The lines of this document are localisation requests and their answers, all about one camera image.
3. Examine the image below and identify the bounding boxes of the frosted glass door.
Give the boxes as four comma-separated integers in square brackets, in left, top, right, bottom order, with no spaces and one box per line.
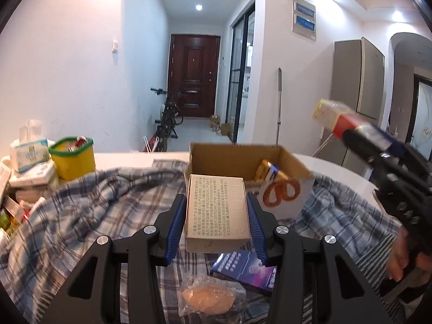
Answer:
[410,77,432,163]

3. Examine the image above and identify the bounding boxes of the grey mop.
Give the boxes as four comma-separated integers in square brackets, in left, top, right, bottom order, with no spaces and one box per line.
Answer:
[275,67,283,146]

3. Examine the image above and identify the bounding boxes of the yellow and red box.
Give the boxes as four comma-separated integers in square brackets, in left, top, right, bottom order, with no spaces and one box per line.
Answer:
[312,99,373,140]

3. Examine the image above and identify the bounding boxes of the person's right hand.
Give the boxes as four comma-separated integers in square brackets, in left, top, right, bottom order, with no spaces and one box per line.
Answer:
[385,226,432,282]

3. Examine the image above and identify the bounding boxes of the dark brown entrance door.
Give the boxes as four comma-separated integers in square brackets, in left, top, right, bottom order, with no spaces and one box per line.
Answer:
[169,34,221,118]

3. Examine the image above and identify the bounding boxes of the white tissue pack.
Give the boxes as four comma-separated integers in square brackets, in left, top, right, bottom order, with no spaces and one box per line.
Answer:
[10,120,51,174]

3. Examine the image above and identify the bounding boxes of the black framed glass sliding door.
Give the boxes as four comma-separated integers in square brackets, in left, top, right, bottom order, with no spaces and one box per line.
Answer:
[225,0,256,142]

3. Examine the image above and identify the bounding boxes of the small cardboard boxes on floor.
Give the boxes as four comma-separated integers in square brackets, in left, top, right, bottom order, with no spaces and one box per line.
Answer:
[210,115,234,136]

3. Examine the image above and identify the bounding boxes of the cardboard box with pretzel print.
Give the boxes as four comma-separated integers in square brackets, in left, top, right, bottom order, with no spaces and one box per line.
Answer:
[184,143,315,220]

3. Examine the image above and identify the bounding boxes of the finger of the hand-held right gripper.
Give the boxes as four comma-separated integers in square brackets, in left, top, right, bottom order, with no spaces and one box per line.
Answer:
[342,129,389,167]
[358,125,407,157]

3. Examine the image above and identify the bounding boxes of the beige refrigerator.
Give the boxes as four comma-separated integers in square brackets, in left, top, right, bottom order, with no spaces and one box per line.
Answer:
[315,37,385,178]

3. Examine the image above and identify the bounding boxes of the pink broom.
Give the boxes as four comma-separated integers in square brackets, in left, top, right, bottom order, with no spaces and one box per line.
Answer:
[314,135,333,156]

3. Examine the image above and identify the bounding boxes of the purple box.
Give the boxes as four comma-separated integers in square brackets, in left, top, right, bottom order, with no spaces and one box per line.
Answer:
[210,250,278,293]

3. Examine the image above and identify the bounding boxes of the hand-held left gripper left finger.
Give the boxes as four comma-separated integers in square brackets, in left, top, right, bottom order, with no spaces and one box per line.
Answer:
[40,194,188,324]

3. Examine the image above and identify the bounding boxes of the flat white and blue box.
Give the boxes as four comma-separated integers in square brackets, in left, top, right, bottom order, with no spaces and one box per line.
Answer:
[9,162,56,187]

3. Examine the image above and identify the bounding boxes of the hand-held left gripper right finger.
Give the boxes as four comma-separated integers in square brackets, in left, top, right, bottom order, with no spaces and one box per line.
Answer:
[246,194,394,324]

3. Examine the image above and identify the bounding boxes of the grey electrical panel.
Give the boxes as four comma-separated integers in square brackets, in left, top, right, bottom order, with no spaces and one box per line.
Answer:
[292,0,318,41]

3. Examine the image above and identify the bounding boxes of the yellow snack packet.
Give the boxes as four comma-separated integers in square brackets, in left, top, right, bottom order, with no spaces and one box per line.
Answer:
[255,159,291,183]

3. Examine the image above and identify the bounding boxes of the yellow bin with green rim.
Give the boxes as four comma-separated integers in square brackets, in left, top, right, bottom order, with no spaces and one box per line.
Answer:
[48,136,96,180]

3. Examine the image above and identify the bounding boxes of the black bicycle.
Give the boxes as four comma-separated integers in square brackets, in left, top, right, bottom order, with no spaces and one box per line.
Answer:
[151,87,188,152]

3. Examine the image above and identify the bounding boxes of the beige cardboard carton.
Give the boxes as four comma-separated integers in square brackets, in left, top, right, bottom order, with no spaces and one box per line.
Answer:
[185,174,252,254]

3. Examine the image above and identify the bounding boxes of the blue plaid blanket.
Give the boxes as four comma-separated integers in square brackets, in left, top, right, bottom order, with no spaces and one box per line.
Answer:
[0,158,399,324]

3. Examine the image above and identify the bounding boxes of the beige sponge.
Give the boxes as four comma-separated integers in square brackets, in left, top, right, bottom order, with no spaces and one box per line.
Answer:
[178,274,247,318]

